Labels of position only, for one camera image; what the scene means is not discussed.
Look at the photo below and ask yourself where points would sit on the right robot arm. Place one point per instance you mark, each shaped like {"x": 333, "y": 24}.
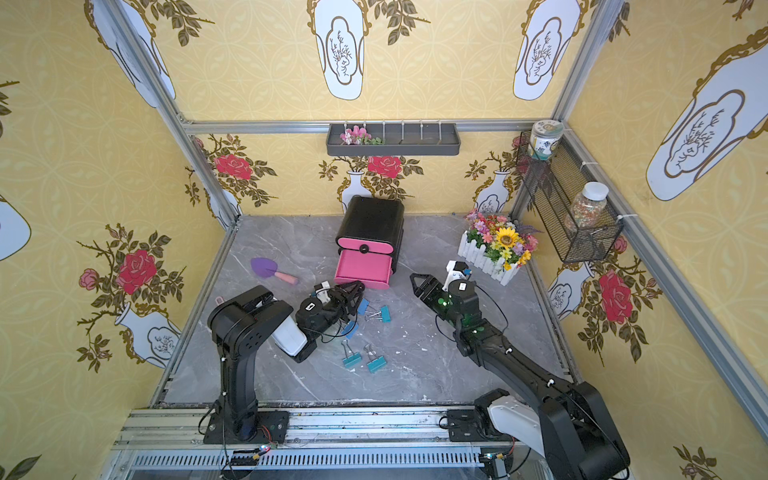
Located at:
{"x": 580, "y": 438}

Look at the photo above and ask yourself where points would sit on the grey wall shelf tray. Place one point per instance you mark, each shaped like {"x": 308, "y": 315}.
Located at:
{"x": 400, "y": 138}

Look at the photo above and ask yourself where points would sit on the purple pink toy shovel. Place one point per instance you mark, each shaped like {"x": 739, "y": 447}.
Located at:
{"x": 267, "y": 268}

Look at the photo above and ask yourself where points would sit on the jar with white lid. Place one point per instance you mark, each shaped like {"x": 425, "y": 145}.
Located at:
{"x": 586, "y": 207}

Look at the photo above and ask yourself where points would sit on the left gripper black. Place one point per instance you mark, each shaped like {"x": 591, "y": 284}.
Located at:
{"x": 339, "y": 298}

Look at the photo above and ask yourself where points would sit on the blue binder clip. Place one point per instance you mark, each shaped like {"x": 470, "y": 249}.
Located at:
{"x": 349, "y": 329}
{"x": 363, "y": 307}

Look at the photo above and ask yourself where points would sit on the pink flowers in tray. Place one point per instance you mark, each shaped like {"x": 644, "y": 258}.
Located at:
{"x": 358, "y": 136}

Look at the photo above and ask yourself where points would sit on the jar with green label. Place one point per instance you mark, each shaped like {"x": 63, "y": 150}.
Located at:
{"x": 544, "y": 138}

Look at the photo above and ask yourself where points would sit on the teal binder clip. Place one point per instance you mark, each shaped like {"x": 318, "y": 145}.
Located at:
{"x": 375, "y": 362}
{"x": 383, "y": 314}
{"x": 351, "y": 358}

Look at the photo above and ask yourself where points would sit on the black pink drawer cabinet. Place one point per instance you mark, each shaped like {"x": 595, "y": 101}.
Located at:
{"x": 369, "y": 241}

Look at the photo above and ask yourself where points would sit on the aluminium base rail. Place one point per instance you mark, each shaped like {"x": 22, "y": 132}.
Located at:
{"x": 505, "y": 439}

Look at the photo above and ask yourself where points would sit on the black wire basket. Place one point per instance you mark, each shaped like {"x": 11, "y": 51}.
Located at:
{"x": 552, "y": 186}

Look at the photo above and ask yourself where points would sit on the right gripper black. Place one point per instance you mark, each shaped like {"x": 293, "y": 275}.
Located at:
{"x": 435, "y": 293}

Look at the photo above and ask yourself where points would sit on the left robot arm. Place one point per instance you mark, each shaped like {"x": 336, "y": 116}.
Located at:
{"x": 241, "y": 325}

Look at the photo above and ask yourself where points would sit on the flower box white fence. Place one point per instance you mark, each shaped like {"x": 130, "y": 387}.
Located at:
{"x": 496, "y": 245}

